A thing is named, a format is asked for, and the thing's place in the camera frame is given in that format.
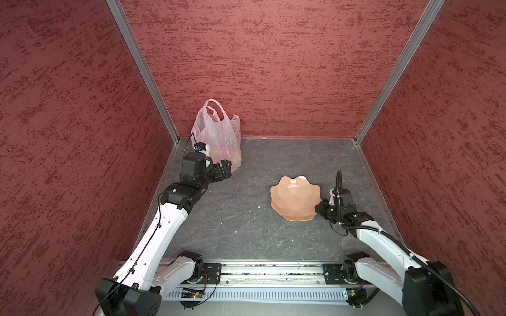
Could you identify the left aluminium corner post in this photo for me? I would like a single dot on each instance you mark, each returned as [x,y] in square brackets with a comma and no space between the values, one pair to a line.
[127,33]

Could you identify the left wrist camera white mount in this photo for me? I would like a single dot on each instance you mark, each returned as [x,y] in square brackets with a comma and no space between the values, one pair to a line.
[202,147]

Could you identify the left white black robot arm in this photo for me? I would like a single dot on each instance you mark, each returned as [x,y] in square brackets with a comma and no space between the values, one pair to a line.
[137,287]

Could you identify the right aluminium corner post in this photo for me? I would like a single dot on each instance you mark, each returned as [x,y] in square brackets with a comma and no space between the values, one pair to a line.
[423,25]

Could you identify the aluminium front rail frame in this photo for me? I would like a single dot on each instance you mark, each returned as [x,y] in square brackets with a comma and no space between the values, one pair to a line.
[292,274]

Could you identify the aluminium corner post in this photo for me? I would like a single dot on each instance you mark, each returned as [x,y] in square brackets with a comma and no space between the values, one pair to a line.
[127,33]
[423,25]

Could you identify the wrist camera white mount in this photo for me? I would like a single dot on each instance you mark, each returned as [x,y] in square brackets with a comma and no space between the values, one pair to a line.
[334,197]
[202,147]

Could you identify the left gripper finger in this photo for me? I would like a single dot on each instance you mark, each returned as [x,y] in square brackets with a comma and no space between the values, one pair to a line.
[226,171]
[215,173]

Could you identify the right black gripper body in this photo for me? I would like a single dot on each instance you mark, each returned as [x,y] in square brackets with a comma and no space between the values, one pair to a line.
[335,213]

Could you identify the pink plastic shopping bag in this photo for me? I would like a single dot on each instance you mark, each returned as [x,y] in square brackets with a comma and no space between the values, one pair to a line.
[220,132]

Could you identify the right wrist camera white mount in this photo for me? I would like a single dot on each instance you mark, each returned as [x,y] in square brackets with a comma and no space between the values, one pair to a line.
[334,197]

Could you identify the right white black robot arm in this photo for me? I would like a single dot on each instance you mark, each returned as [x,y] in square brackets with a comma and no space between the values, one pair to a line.
[420,286]

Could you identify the peach scalloped plate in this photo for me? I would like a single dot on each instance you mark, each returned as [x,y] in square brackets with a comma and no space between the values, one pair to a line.
[295,199]

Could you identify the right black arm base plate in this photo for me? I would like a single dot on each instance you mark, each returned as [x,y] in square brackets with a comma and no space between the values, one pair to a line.
[333,274]

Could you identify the left small circuit board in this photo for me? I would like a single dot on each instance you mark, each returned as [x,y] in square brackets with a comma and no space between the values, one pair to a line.
[193,294]

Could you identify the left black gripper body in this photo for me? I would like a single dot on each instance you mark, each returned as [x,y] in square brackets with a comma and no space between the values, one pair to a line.
[205,180]

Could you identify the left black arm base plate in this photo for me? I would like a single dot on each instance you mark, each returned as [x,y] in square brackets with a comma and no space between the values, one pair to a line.
[211,273]

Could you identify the small circuit board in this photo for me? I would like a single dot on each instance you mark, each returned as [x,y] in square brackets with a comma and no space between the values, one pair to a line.
[356,296]
[193,294]

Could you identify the right small circuit board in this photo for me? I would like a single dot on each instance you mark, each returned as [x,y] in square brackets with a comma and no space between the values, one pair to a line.
[356,296]

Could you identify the white slotted cable duct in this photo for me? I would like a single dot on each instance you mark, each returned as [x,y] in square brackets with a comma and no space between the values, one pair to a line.
[304,295]

